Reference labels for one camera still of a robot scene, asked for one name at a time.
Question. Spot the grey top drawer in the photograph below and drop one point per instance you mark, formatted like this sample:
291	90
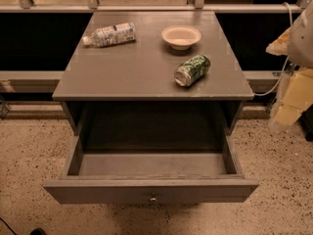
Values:
183	157

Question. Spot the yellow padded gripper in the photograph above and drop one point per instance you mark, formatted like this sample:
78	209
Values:
301	41

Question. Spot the clear plastic water bottle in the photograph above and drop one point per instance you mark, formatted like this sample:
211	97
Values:
111	35

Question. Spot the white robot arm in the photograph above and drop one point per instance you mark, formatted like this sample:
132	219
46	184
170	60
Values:
305	19

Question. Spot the white paper bowl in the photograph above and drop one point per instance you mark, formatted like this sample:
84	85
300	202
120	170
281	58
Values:
181	37

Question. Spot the green soda can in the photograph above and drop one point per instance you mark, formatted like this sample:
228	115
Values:
192	70

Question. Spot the grey wooden cabinet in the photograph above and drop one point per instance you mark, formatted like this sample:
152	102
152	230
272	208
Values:
144	69

